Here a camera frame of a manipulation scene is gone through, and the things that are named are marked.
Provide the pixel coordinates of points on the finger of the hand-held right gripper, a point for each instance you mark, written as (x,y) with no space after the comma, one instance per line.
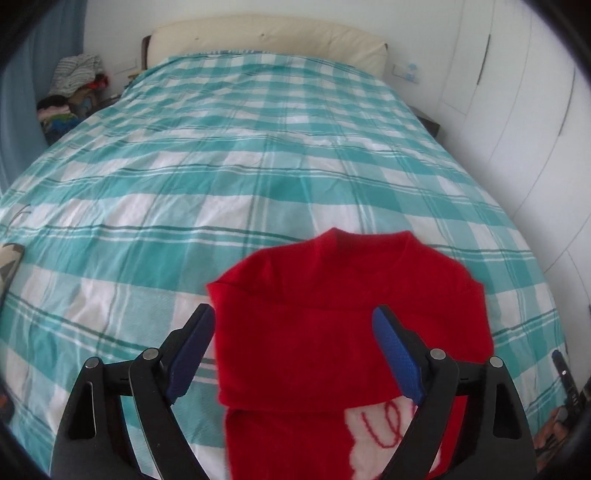
(564,374)

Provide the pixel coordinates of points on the blue curtain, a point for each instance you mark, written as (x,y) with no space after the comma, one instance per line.
(27,92)

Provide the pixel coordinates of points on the teal checked bed sheet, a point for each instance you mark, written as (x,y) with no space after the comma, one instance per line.
(184,194)

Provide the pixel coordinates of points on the white wall socket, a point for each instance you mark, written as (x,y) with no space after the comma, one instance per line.
(407,73)

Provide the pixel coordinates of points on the cream padded headboard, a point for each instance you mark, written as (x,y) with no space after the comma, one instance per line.
(268,39)

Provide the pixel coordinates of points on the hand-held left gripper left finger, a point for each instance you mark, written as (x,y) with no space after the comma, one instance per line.
(191,355)

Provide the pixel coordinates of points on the pile of mixed clothes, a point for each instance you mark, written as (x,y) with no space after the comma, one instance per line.
(74,87)

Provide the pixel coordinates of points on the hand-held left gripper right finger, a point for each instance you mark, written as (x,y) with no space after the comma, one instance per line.
(397,355)

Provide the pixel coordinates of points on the red sweater with white print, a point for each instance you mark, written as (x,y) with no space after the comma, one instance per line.
(323,323)

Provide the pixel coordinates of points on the white wardrobe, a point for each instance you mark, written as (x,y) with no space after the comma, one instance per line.
(521,115)

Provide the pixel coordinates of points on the dark bedside table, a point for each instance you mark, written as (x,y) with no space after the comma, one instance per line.
(429,123)

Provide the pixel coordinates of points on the patterned cushion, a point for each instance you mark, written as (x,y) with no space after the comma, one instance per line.
(9,263)

